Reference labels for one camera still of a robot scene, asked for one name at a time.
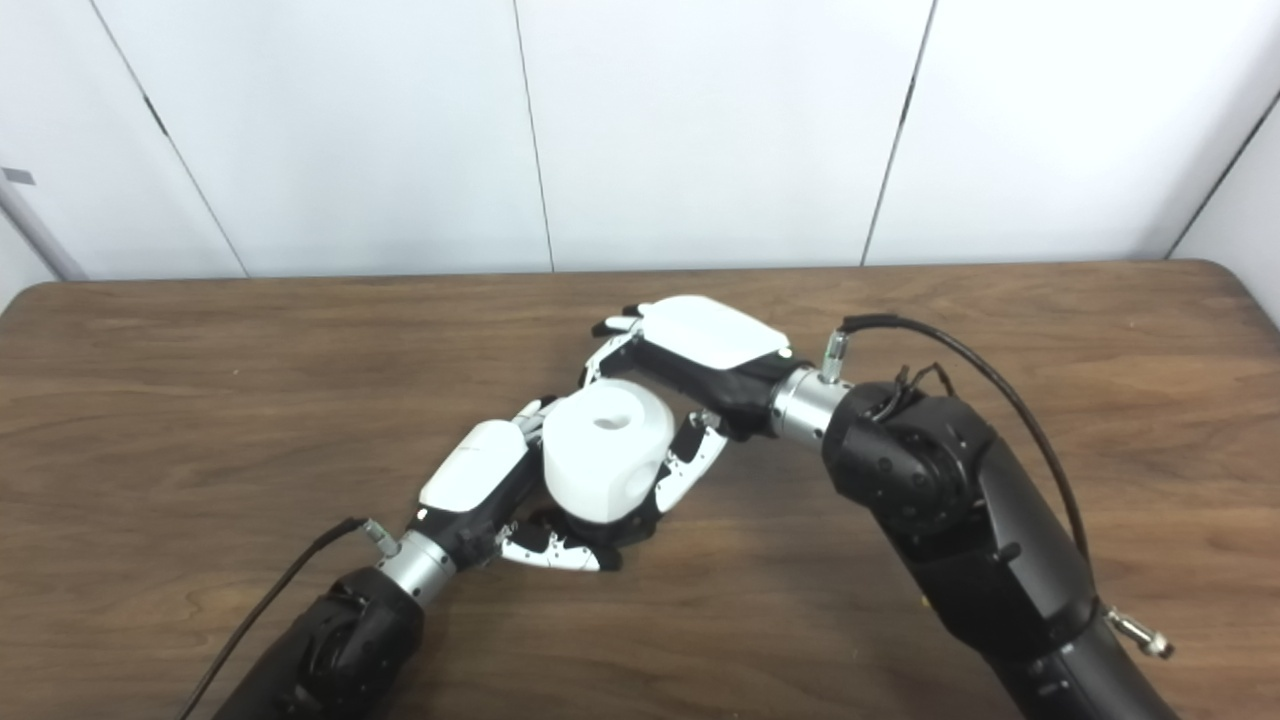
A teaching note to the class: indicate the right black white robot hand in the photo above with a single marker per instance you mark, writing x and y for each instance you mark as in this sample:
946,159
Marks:
710,335

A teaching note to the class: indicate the grey wall corner trim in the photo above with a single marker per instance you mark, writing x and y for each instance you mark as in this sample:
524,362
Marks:
40,235

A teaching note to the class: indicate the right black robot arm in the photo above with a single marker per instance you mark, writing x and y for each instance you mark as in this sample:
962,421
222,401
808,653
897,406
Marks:
960,500

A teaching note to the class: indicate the round white plastic piece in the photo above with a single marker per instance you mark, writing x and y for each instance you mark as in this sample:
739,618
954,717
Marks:
605,460

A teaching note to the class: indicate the small grey wall tag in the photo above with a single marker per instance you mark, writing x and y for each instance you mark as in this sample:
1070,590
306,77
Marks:
18,176

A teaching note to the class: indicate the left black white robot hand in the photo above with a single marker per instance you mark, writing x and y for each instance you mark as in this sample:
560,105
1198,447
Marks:
475,470

